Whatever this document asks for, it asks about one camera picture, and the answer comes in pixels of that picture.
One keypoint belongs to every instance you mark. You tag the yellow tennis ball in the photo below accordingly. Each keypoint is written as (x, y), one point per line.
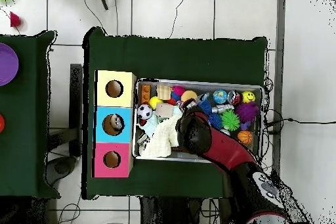
(155, 101)

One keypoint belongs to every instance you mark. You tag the large blue spiky ball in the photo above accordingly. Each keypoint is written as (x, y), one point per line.
(206, 107)

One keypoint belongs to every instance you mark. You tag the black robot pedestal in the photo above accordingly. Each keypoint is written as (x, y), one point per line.
(162, 213)

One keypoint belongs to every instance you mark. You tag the plain wooden cube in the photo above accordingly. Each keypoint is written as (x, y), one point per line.
(164, 109)

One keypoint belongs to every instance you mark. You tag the shallow clear mesh bin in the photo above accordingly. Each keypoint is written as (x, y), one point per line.
(236, 87)

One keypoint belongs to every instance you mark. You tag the mint green waffle cloth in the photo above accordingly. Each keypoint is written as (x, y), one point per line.
(150, 126)

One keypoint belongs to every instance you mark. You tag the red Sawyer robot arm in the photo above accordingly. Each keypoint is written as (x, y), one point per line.
(231, 153)

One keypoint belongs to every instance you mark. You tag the purple bowl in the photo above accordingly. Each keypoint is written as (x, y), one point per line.
(8, 63)

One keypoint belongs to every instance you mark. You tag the blue globe ball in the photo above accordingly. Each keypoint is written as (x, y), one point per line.
(220, 96)

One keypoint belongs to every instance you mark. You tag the purple spiky toy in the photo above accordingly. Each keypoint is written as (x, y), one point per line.
(246, 112)

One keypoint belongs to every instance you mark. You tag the cream waffle cloth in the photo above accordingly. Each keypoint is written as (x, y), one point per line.
(160, 142)

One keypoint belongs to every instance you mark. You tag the small red floor toy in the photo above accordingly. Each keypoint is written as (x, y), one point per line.
(14, 20)

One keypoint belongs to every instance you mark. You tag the dark green table cloth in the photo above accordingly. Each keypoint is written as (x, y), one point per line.
(26, 142)
(170, 58)

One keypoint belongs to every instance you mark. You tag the yellow smiley ball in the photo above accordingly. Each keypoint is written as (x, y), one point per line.
(248, 97)

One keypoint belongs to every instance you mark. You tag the red ball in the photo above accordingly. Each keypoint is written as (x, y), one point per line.
(1, 123)

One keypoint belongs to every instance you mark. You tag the small soccer ball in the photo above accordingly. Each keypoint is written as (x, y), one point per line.
(145, 111)

